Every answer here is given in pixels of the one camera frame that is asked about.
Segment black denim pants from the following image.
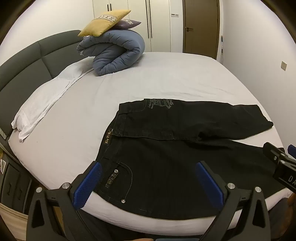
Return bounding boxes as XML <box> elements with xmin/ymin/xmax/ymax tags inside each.
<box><xmin>94</xmin><ymin>98</ymin><xmax>287</xmax><ymax>219</ymax></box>

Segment bed with white sheet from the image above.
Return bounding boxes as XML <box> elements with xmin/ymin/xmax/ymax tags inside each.
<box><xmin>0</xmin><ymin>30</ymin><xmax>289</xmax><ymax>234</ymax></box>

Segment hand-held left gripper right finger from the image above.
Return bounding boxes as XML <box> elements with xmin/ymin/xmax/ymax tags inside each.
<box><xmin>195</xmin><ymin>161</ymin><xmax>271</xmax><ymax>241</ymax></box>

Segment brown wooden door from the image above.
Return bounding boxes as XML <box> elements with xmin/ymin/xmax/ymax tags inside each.
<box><xmin>182</xmin><ymin>0</ymin><xmax>221</xmax><ymax>60</ymax></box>

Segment white pillow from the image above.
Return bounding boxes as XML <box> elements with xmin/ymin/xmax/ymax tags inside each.
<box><xmin>11</xmin><ymin>61</ymin><xmax>93</xmax><ymax>143</ymax></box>

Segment grey upholstered headboard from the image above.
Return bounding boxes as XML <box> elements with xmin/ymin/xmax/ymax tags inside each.
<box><xmin>0</xmin><ymin>30</ymin><xmax>87</xmax><ymax>137</ymax></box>

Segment purple cushion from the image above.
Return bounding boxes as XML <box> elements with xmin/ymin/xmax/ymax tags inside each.
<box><xmin>117</xmin><ymin>19</ymin><xmax>142</xmax><ymax>30</ymax></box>

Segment rolled blue duvet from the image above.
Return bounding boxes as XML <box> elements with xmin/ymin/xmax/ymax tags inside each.
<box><xmin>76</xmin><ymin>28</ymin><xmax>146</xmax><ymax>77</ymax></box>

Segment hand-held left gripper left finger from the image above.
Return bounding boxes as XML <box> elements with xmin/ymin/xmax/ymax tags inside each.
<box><xmin>27</xmin><ymin>161</ymin><xmax>103</xmax><ymax>241</ymax></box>

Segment white wardrobe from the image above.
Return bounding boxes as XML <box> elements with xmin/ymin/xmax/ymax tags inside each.
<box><xmin>92</xmin><ymin>0</ymin><xmax>172</xmax><ymax>53</ymax></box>

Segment dark bedside cabinet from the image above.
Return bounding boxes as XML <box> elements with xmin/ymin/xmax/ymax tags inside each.
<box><xmin>0</xmin><ymin>141</ymin><xmax>33</xmax><ymax>217</ymax></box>

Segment yellow cushion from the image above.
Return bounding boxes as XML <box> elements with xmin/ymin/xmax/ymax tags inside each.
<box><xmin>77</xmin><ymin>9</ymin><xmax>131</xmax><ymax>37</ymax></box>

